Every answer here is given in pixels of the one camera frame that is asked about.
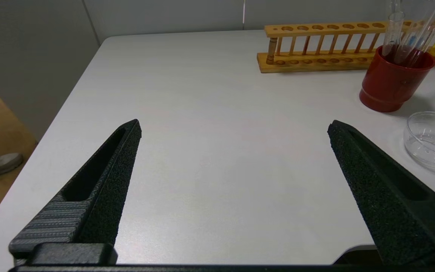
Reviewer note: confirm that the test tube with blue pigment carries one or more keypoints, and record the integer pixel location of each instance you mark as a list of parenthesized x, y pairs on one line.
[(412, 39)]

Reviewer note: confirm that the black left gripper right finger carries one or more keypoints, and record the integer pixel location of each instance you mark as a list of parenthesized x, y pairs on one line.
[(391, 211)]

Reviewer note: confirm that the wooden test tube rack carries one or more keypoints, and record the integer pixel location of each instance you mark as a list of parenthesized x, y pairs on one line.
[(315, 65)]

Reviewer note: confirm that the empty clear test tube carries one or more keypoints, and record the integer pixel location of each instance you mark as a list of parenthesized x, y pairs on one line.
[(393, 30), (419, 30), (434, 22)]

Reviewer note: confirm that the red plastic cup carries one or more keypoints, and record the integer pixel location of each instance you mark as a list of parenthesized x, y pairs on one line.
[(389, 85)]

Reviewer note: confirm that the clear glass beaker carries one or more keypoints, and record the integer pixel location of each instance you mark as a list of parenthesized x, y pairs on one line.
[(431, 145)]

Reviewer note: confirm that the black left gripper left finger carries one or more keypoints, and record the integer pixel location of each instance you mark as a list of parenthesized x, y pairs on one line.
[(100, 196)]

